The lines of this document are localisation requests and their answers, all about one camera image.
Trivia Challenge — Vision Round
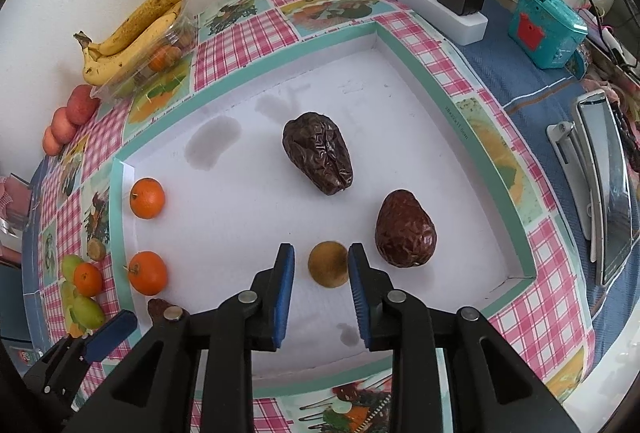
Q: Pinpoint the glass mug with red label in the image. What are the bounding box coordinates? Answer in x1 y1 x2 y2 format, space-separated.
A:
12 347 43 366

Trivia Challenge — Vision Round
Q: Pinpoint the red apple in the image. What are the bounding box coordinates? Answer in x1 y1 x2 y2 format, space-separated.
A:
42 128 63 157
51 108 78 146
65 85 100 126

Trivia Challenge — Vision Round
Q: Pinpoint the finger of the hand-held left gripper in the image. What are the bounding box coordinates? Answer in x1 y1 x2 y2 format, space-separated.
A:
37 310 138 396

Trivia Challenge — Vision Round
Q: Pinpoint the square glass vase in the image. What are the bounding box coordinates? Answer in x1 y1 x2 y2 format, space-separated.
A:
0 173 33 236

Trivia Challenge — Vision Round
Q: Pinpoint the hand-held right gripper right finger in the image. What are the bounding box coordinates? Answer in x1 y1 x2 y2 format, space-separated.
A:
348 243 593 433

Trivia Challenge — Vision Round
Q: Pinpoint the white tray with teal rim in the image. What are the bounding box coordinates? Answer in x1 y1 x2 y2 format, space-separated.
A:
110 19 539 399

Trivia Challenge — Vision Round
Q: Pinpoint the yellow banana bunch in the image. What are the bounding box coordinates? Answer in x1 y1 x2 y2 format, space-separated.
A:
73 0 197 87

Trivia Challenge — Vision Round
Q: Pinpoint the clear plastic fruit container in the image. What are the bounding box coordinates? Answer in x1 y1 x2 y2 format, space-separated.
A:
92 10 198 102

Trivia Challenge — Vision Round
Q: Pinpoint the tangerine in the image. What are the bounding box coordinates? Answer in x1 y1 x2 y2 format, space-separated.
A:
73 262 104 298
129 178 166 220
149 45 176 72
127 251 168 296

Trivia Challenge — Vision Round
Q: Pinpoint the dark wrinkled avocado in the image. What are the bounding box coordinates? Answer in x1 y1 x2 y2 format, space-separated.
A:
282 112 355 196
375 189 437 269

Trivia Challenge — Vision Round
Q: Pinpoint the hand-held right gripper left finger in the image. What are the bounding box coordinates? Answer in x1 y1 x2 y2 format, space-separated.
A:
62 243 296 433

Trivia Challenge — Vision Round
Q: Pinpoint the white power strip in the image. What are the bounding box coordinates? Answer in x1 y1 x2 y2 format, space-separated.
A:
397 0 489 46

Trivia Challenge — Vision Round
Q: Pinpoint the green mango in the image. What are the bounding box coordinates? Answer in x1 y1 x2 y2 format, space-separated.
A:
59 254 85 294
70 295 107 330

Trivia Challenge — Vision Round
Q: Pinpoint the pink plaid printed tablecloth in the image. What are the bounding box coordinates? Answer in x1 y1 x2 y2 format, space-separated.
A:
22 0 601 433

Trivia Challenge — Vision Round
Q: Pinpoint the teal plastic box red label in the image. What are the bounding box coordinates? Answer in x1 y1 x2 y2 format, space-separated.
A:
508 0 589 81

